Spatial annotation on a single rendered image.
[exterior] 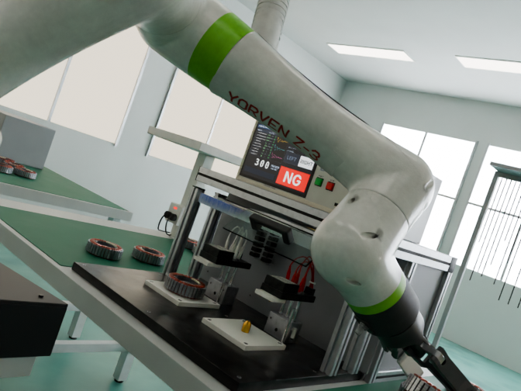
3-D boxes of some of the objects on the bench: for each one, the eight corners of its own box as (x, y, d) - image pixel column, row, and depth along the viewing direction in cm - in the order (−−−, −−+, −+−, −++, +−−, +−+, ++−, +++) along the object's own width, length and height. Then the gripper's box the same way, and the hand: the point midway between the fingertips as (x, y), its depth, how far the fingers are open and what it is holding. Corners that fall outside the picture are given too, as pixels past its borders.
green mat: (60, 265, 139) (60, 264, 139) (-22, 202, 179) (-22, 201, 179) (277, 291, 210) (277, 291, 210) (183, 241, 250) (183, 240, 250)
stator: (106, 261, 159) (111, 250, 159) (77, 248, 163) (81, 237, 163) (126, 261, 170) (130, 249, 170) (98, 247, 173) (102, 237, 173)
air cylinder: (284, 343, 133) (291, 322, 133) (263, 330, 138) (270, 310, 138) (295, 343, 137) (303, 323, 137) (274, 330, 142) (281, 311, 142)
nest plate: (177, 306, 132) (179, 301, 132) (143, 283, 142) (145, 279, 142) (219, 309, 143) (220, 304, 143) (184, 288, 153) (186, 284, 153)
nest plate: (244, 351, 116) (246, 345, 116) (201, 322, 126) (202, 316, 126) (284, 350, 127) (286, 345, 127) (242, 323, 137) (243, 319, 137)
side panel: (368, 384, 132) (412, 262, 131) (358, 378, 134) (401, 257, 133) (414, 378, 153) (452, 273, 152) (405, 373, 155) (443, 269, 154)
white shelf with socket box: (163, 249, 212) (201, 142, 212) (115, 222, 237) (149, 125, 236) (222, 259, 239) (257, 164, 238) (174, 233, 263) (205, 147, 262)
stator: (158, 260, 188) (161, 250, 188) (166, 268, 178) (170, 258, 178) (128, 252, 183) (131, 242, 183) (134, 261, 173) (138, 250, 173)
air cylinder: (221, 304, 149) (227, 285, 149) (204, 294, 154) (210, 276, 154) (232, 305, 153) (239, 287, 153) (215, 295, 158) (222, 278, 158)
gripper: (328, 302, 89) (382, 378, 99) (435, 368, 69) (488, 454, 79) (357, 271, 91) (408, 348, 101) (470, 327, 71) (518, 416, 81)
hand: (439, 389), depth 89 cm, fingers closed on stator, 11 cm apart
